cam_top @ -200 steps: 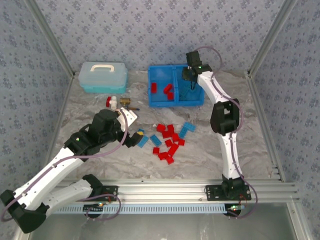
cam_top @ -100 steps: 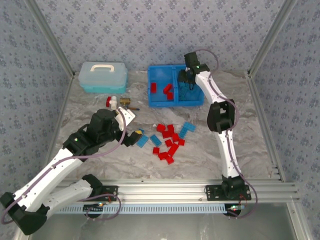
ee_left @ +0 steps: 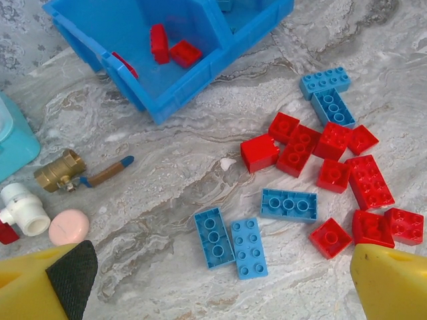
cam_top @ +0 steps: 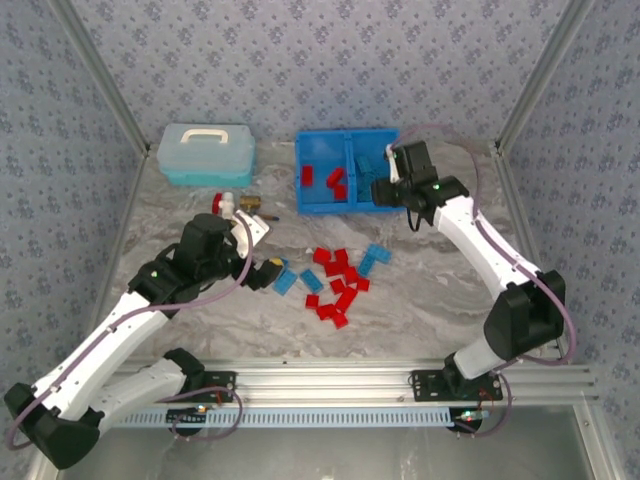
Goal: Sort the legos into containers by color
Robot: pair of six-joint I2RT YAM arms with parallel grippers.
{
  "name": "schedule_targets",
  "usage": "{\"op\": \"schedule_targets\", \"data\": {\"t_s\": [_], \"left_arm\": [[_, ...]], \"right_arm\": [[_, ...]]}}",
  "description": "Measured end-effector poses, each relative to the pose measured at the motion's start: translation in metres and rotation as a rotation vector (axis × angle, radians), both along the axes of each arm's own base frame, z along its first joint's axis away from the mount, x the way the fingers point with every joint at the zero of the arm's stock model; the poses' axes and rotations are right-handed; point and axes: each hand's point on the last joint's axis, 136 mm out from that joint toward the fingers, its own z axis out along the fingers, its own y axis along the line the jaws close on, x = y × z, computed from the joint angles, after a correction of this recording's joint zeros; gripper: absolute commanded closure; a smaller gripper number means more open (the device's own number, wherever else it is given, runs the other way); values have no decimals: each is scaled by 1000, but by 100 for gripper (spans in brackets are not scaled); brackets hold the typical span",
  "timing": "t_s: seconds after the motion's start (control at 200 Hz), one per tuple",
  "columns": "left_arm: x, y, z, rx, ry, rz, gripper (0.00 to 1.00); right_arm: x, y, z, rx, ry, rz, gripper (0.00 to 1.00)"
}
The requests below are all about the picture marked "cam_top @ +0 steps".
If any blue plastic bin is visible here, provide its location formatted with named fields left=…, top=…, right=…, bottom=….
left=348, top=128, right=409, bottom=214
left=294, top=130, right=357, bottom=216

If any brass valve with blue lever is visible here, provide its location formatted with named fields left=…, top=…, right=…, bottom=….
left=239, top=194, right=281, bottom=222

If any translucent teal storage box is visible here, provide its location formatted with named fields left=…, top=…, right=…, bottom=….
left=156, top=123, right=258, bottom=189

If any small circuit board with LED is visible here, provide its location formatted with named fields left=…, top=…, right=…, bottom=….
left=452, top=407, right=494, bottom=424
left=166, top=405, right=221, bottom=427

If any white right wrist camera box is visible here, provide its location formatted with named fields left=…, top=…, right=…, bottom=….
left=383, top=143, right=402, bottom=184

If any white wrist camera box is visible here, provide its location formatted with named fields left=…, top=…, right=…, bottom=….
left=383, top=143, right=402, bottom=184
left=232, top=209, right=272, bottom=260

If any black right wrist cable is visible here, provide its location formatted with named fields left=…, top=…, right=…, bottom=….
left=406, top=205, right=435, bottom=233

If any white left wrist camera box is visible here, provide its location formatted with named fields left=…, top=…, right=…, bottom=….
left=232, top=209, right=272, bottom=260

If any white valve with red handle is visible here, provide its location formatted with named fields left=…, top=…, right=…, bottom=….
left=211, top=191, right=236, bottom=220

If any wide aluminium base rail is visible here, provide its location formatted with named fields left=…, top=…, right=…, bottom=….
left=54, top=358, right=600, bottom=407

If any slotted light blue cable duct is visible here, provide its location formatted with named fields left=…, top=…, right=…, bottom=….
left=109, top=405, right=459, bottom=430

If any aluminium frame post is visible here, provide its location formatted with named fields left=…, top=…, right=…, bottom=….
left=48, top=0, right=152, bottom=157
left=490, top=0, right=600, bottom=157

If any aluminium frame leg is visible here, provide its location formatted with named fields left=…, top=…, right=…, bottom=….
left=574, top=404, right=626, bottom=480

